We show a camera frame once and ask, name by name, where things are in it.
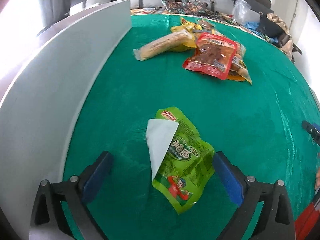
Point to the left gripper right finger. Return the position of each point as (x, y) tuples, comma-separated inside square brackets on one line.
[(276, 217)]

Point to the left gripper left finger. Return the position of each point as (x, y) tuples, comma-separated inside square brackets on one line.
[(48, 220)]

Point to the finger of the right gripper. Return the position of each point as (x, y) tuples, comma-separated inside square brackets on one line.
[(313, 130)]

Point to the clear bread bag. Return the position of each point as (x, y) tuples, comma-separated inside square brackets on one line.
[(238, 70)]

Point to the green snack packet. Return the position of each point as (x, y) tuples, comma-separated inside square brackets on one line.
[(181, 162)]

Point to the red jerky snack packet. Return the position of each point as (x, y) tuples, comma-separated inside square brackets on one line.
[(213, 56)]

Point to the yellow sausage packet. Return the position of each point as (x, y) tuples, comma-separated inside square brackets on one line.
[(195, 30)]

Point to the beige wafer bar packet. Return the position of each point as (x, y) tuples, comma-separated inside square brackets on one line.
[(162, 44)]

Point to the white storage box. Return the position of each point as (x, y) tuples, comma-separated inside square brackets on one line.
[(42, 104)]

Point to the black bag on sofa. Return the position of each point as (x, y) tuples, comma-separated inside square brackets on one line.
[(268, 25)]

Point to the clear plastic bag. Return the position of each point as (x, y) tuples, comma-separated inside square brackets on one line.
[(240, 11)]

